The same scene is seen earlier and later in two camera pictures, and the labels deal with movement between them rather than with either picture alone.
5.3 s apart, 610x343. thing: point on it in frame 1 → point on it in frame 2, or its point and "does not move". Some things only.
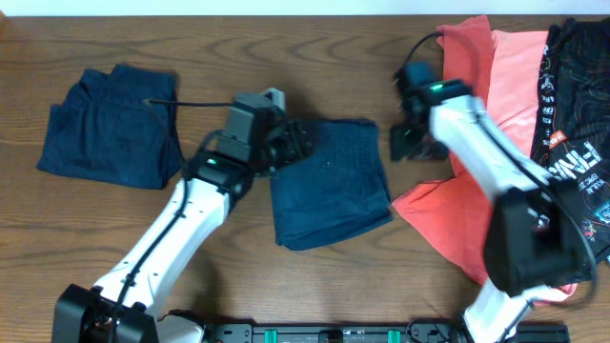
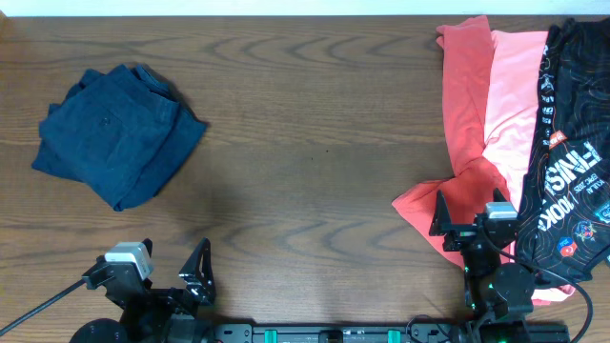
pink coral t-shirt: (518, 58) does not move
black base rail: (273, 332) does not move
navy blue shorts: (337, 188) → (122, 132)
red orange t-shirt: (454, 211) does not move
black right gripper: (401, 146) → (442, 223)
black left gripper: (293, 139) → (202, 294)
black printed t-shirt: (571, 133) does not move
